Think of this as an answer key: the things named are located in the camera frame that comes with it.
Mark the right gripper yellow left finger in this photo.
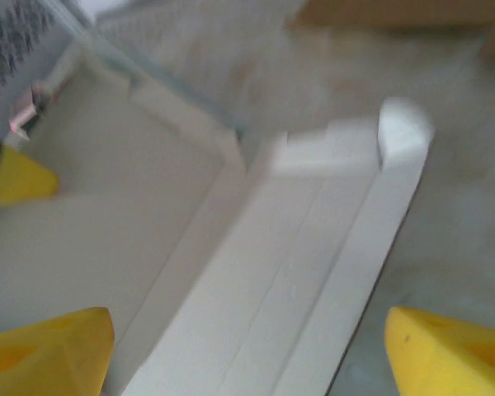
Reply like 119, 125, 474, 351
0, 307, 116, 396

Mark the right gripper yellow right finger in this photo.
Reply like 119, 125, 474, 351
385, 305, 495, 396

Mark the white and blue paper box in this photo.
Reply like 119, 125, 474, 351
0, 39, 436, 396

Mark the brown cardboard box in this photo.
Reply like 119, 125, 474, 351
286, 0, 495, 63

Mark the pink plastic toy piece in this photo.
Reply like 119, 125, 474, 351
8, 80, 46, 141

